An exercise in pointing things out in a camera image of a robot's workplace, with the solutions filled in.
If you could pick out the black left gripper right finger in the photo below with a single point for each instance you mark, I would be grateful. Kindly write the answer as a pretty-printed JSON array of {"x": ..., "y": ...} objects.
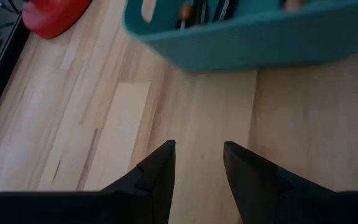
[{"x": 259, "y": 193}]

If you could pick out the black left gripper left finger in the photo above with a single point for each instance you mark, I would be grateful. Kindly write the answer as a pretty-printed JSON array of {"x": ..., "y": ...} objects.
[{"x": 148, "y": 193}]

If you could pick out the teal plastic bin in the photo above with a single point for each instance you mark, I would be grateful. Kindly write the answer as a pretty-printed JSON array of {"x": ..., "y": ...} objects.
[{"x": 259, "y": 43}]

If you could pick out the red desk lamp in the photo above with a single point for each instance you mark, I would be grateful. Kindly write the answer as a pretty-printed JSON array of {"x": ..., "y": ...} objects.
[{"x": 54, "y": 18}]

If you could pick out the black aluminium table frame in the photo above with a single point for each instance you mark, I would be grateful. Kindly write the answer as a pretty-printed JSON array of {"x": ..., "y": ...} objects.
[{"x": 2, "y": 71}]

